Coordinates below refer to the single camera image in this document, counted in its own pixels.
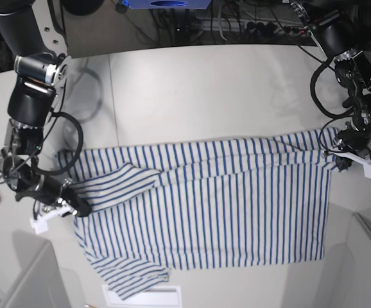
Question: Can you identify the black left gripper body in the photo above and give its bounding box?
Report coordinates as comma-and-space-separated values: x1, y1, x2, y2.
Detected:
332, 121, 371, 160

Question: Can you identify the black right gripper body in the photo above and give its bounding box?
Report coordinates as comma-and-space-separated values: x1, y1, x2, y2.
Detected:
0, 148, 73, 207

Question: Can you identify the blue white striped T-shirt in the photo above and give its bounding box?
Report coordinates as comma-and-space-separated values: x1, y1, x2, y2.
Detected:
68, 127, 337, 299

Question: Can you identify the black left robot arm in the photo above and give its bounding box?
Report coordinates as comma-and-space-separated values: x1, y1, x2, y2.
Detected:
290, 1, 371, 178

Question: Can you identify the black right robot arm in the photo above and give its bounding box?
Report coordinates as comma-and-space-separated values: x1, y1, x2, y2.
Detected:
0, 1, 91, 217

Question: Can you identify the grey right bin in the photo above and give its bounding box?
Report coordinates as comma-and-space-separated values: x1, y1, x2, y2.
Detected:
328, 214, 371, 307

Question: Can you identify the white table slot plate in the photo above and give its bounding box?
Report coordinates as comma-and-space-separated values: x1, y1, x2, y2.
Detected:
102, 285, 182, 307

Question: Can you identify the white power strip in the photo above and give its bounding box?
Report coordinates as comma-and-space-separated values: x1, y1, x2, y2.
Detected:
196, 17, 307, 38

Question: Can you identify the blue box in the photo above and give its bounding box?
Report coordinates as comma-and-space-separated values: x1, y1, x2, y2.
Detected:
123, 0, 211, 10

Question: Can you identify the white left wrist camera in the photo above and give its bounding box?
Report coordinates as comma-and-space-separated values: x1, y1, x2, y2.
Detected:
335, 138, 371, 179

